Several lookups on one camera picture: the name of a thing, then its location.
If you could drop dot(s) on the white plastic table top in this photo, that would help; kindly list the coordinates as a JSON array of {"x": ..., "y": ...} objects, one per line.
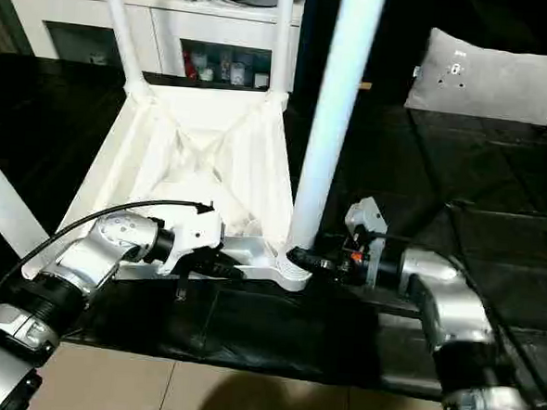
[{"x": 128, "y": 149}]

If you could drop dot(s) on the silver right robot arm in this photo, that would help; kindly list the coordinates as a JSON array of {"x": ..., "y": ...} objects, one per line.
[{"x": 453, "y": 299}]

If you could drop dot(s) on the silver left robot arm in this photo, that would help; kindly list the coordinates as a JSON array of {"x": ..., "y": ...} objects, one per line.
[{"x": 104, "y": 246}]

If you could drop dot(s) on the black cabinet with gold label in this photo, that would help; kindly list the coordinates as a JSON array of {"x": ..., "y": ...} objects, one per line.
[{"x": 394, "y": 50}]

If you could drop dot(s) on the grey pillow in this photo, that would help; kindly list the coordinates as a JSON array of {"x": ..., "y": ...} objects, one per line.
[{"x": 490, "y": 83}]

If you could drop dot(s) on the white sideboard cabinet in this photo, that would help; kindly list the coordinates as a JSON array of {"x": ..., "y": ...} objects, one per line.
[{"x": 58, "y": 10}]

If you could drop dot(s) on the grey curtain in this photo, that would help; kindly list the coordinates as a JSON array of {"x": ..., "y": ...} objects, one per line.
[{"x": 1, "y": 25}]

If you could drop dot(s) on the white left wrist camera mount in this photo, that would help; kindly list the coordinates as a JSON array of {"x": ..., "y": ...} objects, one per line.
[{"x": 197, "y": 237}]

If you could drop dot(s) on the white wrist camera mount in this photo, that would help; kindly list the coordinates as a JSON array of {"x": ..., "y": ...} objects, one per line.
[
  {"x": 366, "y": 215},
  {"x": 197, "y": 237}
]

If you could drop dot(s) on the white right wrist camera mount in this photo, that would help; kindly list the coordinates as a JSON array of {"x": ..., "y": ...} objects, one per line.
[{"x": 366, "y": 215}]

